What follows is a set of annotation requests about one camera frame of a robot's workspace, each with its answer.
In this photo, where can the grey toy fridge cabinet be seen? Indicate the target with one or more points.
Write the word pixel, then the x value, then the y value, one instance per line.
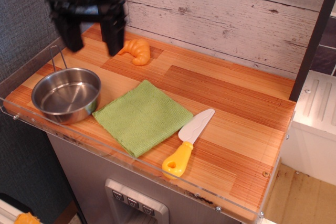
pixel 87 174

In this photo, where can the toy knife yellow handle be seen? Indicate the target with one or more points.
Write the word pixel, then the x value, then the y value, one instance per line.
pixel 175 165

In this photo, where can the silver dispenser button panel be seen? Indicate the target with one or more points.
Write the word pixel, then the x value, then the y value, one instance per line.
pixel 134 204

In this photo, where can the clear acrylic front guard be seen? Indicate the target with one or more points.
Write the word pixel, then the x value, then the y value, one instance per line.
pixel 203 195

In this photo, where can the dark right shelf post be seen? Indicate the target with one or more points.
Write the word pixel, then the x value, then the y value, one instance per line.
pixel 312 47

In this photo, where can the orange toy croissant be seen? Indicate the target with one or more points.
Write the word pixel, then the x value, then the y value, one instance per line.
pixel 139 49

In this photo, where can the clear acrylic guard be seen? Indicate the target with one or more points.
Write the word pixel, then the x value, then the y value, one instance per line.
pixel 29 68
pixel 203 195

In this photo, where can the white toy sink unit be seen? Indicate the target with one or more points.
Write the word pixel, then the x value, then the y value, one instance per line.
pixel 310 144

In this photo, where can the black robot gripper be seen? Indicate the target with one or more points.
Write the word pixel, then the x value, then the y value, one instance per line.
pixel 67 16

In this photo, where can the orange object bottom left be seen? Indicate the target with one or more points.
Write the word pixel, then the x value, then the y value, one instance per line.
pixel 26 218

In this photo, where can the clear acrylic left guard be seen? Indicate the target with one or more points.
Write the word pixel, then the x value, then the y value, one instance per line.
pixel 29 68

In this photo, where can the green cloth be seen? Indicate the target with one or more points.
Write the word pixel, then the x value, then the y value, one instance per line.
pixel 142 118

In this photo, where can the stainless steel pot bowl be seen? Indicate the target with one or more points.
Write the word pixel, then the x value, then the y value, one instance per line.
pixel 68 95

